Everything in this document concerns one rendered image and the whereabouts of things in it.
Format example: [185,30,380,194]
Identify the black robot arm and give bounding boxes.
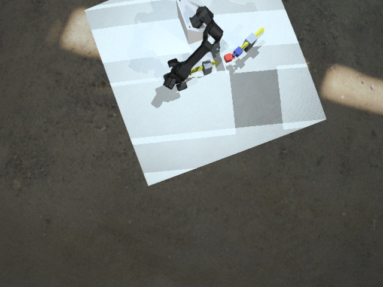
[163,6,224,90]

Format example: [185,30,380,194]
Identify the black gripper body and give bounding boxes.
[168,58,187,91]

